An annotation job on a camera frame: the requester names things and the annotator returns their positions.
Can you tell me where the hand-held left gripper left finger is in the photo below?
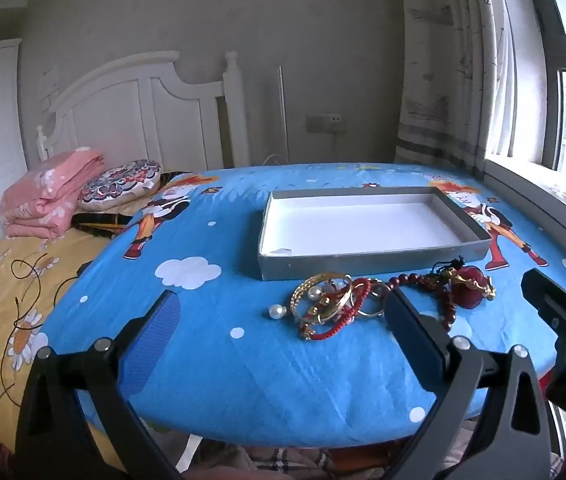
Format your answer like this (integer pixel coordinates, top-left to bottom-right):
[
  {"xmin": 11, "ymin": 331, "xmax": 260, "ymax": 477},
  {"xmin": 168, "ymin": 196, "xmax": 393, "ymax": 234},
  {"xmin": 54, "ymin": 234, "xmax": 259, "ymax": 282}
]
[{"xmin": 15, "ymin": 289, "xmax": 184, "ymax": 480}]

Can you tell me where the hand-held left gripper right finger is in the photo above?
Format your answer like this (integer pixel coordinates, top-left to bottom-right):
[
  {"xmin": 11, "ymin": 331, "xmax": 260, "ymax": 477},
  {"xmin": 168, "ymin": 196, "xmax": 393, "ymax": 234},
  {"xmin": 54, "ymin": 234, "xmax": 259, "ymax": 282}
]
[{"xmin": 384, "ymin": 287, "xmax": 564, "ymax": 480}]

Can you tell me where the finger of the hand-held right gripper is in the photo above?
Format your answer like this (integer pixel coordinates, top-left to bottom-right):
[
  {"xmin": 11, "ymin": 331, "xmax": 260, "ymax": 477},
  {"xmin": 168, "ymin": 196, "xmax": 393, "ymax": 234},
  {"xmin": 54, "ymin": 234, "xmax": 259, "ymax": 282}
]
[{"xmin": 520, "ymin": 268, "xmax": 566, "ymax": 347}]

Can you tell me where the dark red bead bracelet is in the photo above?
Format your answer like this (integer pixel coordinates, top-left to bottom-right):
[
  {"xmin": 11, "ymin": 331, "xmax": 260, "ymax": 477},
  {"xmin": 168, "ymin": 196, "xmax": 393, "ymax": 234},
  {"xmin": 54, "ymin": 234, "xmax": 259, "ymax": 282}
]
[{"xmin": 388, "ymin": 272, "xmax": 459, "ymax": 332}]

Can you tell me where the red cord bracelet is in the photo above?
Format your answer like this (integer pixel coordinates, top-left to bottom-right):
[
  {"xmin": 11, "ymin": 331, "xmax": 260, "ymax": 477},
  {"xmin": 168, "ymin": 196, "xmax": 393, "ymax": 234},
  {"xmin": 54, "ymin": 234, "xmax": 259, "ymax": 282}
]
[{"xmin": 299, "ymin": 280, "xmax": 371, "ymax": 342}]

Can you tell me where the red gourd pendant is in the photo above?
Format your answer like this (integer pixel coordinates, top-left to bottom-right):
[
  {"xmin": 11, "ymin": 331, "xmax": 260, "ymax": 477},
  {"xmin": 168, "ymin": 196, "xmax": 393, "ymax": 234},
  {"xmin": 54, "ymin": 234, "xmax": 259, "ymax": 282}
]
[{"xmin": 426, "ymin": 257, "xmax": 497, "ymax": 311}]

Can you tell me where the thin bangle with pearls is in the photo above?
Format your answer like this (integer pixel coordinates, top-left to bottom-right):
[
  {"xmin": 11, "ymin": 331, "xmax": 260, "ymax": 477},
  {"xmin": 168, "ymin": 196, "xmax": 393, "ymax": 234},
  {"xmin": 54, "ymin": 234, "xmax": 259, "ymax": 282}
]
[{"xmin": 305, "ymin": 272, "xmax": 355, "ymax": 321}]

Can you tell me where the gold chain bracelet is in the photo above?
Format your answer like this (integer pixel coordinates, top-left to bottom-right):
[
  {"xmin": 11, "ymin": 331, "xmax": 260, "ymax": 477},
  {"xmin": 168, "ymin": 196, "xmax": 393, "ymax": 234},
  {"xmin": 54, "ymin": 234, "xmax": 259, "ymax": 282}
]
[{"xmin": 290, "ymin": 277, "xmax": 351, "ymax": 328}]

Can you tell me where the shallow grey cardboard box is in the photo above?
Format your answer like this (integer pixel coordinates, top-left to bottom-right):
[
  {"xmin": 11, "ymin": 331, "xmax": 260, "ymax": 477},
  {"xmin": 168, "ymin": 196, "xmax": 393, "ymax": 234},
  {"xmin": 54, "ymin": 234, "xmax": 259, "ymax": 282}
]
[{"xmin": 257, "ymin": 186, "xmax": 492, "ymax": 281}]

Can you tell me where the blue cartoon printed tablecloth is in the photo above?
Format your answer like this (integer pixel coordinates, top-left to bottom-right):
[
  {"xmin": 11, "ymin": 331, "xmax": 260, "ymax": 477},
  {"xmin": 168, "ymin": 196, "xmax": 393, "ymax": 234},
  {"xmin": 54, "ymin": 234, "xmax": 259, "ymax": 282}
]
[{"xmin": 40, "ymin": 162, "xmax": 566, "ymax": 448}]

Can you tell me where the black yellow striped cloth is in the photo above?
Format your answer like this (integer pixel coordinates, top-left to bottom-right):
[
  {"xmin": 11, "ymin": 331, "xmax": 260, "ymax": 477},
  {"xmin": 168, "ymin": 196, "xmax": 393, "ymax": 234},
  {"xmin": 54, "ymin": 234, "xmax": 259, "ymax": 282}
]
[{"xmin": 70, "ymin": 170, "xmax": 199, "ymax": 236}]

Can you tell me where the round patterned cushion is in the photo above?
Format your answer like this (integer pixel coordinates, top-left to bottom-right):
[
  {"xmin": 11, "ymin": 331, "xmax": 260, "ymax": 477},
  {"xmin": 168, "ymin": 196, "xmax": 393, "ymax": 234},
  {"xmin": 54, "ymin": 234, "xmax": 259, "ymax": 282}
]
[{"xmin": 78, "ymin": 159, "xmax": 164, "ymax": 212}]

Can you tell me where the plaid cloth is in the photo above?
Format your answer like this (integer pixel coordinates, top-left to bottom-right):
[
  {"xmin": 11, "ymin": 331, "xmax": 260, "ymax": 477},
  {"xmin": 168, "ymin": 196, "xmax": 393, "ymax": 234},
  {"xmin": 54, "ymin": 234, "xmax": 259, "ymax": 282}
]
[{"xmin": 183, "ymin": 440, "xmax": 414, "ymax": 480}]

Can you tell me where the folded pink quilt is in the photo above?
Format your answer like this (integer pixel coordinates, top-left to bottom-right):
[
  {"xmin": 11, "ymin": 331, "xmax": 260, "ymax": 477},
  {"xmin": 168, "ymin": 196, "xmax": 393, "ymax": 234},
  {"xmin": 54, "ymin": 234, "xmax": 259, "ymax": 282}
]
[{"xmin": 0, "ymin": 147, "xmax": 106, "ymax": 239}]

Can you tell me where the white wooden headboard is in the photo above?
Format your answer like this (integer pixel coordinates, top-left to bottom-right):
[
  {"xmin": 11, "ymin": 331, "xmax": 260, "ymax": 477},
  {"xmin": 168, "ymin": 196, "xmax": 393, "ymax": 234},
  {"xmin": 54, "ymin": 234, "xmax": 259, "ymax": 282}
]
[{"xmin": 37, "ymin": 51, "xmax": 251, "ymax": 181}]

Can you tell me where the pale printed curtain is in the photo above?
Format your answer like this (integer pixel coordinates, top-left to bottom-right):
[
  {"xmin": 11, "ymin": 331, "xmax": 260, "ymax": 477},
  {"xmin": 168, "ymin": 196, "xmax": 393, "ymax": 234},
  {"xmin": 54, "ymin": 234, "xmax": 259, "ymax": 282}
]
[{"xmin": 395, "ymin": 0, "xmax": 549, "ymax": 181}]

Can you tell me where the dark framed window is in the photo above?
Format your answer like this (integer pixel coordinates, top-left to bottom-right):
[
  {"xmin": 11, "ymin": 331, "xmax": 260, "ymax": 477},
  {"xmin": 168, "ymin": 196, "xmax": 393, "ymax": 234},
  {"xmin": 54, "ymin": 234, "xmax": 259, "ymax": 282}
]
[{"xmin": 483, "ymin": 0, "xmax": 566, "ymax": 241}]

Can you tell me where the white upright pole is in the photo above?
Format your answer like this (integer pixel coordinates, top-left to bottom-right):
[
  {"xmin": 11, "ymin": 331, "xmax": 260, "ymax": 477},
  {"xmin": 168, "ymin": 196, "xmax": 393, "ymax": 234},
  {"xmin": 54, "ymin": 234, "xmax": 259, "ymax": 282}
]
[{"xmin": 277, "ymin": 65, "xmax": 290, "ymax": 166}]

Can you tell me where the thin metal ring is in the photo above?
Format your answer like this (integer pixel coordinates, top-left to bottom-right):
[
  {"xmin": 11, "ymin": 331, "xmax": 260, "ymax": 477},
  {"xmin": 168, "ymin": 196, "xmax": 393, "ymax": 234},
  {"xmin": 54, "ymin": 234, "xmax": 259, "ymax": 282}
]
[{"xmin": 358, "ymin": 280, "xmax": 389, "ymax": 318}]

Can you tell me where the black cable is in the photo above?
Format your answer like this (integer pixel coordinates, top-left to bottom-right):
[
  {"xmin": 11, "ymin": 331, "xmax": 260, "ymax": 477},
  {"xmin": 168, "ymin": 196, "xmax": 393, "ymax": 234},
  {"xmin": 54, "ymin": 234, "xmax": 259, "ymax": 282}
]
[{"xmin": 0, "ymin": 254, "xmax": 94, "ymax": 406}]

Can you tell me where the grey wall socket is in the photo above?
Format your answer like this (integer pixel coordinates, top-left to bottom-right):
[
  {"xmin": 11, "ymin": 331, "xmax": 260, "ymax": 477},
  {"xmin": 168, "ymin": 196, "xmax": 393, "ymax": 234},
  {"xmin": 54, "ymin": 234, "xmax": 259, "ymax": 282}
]
[{"xmin": 305, "ymin": 114, "xmax": 346, "ymax": 133}]

